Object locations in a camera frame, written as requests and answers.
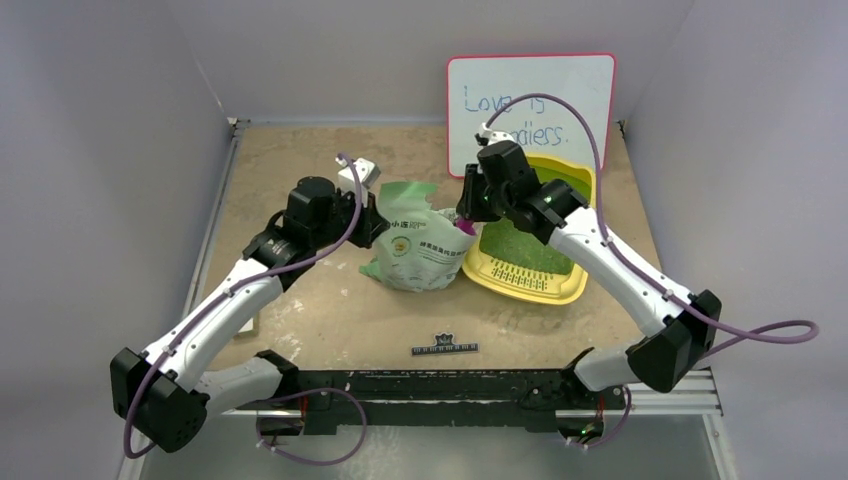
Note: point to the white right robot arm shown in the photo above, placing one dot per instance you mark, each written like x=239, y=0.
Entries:
x=665, y=312

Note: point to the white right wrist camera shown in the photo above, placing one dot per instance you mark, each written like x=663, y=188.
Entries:
x=485, y=137

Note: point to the small white red card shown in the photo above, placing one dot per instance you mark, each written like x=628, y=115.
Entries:
x=248, y=327

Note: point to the yellow sifting litter tray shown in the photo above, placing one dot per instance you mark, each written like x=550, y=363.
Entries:
x=522, y=284

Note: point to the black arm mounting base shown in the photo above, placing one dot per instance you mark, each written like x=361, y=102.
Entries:
x=536, y=400

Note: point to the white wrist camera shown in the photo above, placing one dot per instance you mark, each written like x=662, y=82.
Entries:
x=485, y=137
x=356, y=176

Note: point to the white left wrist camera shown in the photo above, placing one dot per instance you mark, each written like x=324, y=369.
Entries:
x=356, y=176

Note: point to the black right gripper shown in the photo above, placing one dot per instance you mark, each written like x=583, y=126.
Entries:
x=472, y=188

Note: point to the green cat litter bag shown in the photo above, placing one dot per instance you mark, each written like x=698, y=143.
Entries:
x=422, y=250

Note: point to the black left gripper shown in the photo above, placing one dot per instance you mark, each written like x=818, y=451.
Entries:
x=371, y=223

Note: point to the purple plastic litter scoop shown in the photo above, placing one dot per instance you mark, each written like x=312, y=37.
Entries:
x=466, y=226

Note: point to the green cat litter granules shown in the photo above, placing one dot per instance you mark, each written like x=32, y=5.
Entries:
x=501, y=240

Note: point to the pink framed whiteboard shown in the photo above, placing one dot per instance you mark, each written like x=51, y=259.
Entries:
x=479, y=86

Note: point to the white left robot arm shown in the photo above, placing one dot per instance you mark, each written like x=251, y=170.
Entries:
x=166, y=392

